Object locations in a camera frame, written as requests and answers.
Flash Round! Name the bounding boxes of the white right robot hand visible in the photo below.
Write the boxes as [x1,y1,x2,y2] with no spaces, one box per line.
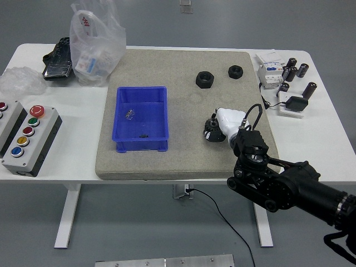
[204,107,248,144]

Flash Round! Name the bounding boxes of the black metal gear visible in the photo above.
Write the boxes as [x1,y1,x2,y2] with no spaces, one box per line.
[205,118,221,132]

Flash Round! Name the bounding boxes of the small black hex nut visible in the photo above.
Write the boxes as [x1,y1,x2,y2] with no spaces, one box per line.
[228,64,245,80]

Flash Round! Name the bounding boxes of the large black hex nut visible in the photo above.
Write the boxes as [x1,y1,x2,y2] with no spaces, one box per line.
[195,71,215,89]

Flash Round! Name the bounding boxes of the blue plastic box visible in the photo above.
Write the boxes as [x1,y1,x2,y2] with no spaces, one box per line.
[111,86,170,153]

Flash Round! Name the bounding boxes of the silver under-table control box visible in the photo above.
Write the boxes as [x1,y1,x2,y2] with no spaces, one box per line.
[172,184,195,200]

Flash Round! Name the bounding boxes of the grey five-button control box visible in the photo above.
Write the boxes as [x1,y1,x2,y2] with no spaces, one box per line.
[1,105,63,178]

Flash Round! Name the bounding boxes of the grey control box red button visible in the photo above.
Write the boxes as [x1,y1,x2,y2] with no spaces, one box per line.
[0,100,28,158]

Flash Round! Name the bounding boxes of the white circuit breaker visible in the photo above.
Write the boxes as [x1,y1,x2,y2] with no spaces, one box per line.
[257,61,286,90]

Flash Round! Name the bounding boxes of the grey-brown foam mat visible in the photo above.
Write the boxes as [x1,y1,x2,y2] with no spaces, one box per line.
[95,48,280,181]

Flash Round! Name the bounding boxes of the black power adapter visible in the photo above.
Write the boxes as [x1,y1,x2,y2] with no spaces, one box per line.
[286,96,309,113]

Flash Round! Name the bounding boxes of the tall black cylindrical capacitor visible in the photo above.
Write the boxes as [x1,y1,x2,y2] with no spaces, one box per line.
[302,81,317,100]

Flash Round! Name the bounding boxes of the white table leg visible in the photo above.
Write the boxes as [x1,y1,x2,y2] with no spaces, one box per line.
[253,202,274,248]
[54,183,82,249]

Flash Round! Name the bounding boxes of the clear floor fixture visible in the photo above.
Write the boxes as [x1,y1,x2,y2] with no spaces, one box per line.
[179,0,194,14]

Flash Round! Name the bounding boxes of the silver metal plate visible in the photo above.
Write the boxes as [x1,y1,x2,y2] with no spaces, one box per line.
[95,254,235,267]

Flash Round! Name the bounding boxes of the white blue carton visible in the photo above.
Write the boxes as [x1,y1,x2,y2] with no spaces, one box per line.
[75,50,98,76]

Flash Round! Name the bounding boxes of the white plastic shopping bag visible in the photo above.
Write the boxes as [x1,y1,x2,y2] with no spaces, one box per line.
[69,0,127,87]

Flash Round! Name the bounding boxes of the black crinkled pouch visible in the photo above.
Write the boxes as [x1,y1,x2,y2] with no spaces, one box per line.
[42,36,75,82]

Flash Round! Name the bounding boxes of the clear plastic wrap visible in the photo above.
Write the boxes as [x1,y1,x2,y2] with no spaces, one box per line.
[0,66,47,98]

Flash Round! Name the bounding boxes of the thin black adapter cord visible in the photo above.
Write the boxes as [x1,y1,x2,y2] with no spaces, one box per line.
[260,83,289,110]

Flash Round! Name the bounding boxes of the black floor cable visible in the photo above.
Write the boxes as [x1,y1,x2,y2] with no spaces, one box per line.
[186,188,256,267]

